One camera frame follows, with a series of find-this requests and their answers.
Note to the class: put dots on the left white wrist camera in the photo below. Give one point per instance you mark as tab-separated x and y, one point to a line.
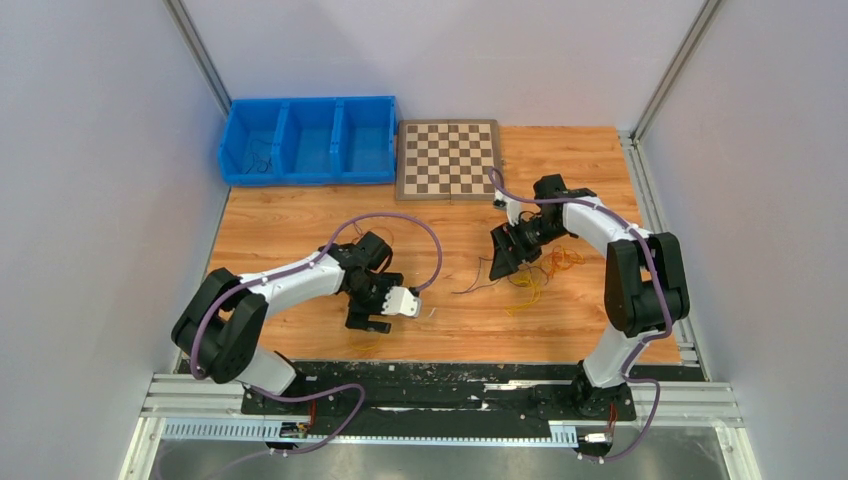
401	301

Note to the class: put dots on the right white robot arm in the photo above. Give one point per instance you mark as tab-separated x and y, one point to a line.
645	286

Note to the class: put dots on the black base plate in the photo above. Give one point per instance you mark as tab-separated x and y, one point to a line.
415	399

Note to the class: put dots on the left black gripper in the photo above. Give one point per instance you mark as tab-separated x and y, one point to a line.
358	320

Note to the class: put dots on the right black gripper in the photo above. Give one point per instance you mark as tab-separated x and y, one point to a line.
506	262

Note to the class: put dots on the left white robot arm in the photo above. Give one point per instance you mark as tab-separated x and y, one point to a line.
222	323

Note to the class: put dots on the wooden chessboard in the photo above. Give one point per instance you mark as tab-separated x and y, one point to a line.
443	159

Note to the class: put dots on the aluminium frame rail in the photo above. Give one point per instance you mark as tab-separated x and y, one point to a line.
181	407

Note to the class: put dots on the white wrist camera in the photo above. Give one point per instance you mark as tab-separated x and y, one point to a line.
511	207
401	301

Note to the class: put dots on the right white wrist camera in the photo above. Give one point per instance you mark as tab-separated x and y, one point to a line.
511	207

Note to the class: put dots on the blue three-compartment bin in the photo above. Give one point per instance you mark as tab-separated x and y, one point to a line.
309	141

